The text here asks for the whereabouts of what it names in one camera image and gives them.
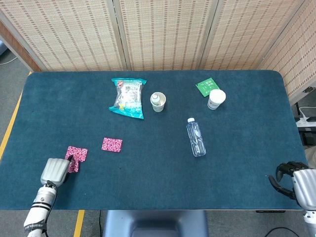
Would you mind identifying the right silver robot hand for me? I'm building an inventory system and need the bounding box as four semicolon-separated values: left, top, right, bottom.
268;160;316;210

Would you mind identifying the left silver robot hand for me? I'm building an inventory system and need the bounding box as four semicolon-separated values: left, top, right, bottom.
39;155;74;187

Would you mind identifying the pink patterned pouch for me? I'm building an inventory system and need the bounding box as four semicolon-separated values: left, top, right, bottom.
65;145;89;163
101;137;123;153

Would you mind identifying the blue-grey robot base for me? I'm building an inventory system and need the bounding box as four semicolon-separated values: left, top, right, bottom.
102;209;209;237

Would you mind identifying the beige fabric object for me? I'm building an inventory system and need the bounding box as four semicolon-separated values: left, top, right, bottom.
305;145;316;164

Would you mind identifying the black box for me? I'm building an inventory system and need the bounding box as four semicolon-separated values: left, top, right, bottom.
297;127;316;146

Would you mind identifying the white power strip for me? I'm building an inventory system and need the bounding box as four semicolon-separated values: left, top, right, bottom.
295;116;316;128

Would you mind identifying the teal snack bag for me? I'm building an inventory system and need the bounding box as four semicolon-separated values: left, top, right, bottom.
108;78;148;120

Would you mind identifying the clear plastic water bottle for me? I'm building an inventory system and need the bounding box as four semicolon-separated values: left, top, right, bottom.
186;118;207;158

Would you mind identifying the paper cup with leaf print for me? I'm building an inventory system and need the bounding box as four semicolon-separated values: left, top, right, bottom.
150;91;167;113

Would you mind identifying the white paper cup blue logo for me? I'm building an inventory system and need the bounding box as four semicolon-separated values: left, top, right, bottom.
207;89;227;110

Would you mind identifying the beige woven screen panel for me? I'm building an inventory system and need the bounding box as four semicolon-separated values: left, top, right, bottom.
199;0;307;71
113;0;219;72
0;0;124;72
259;0;316;106

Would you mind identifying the reddish woven screen panel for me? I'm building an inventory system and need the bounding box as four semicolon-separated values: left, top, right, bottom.
0;21;41;72

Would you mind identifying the green paper packet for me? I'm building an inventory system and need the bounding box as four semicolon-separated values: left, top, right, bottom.
195;77;220;98

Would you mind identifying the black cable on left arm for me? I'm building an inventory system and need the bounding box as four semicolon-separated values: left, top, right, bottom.
43;180;58;237

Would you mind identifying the black floor cable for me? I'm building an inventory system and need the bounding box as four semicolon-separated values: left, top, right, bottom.
265;226;306;237

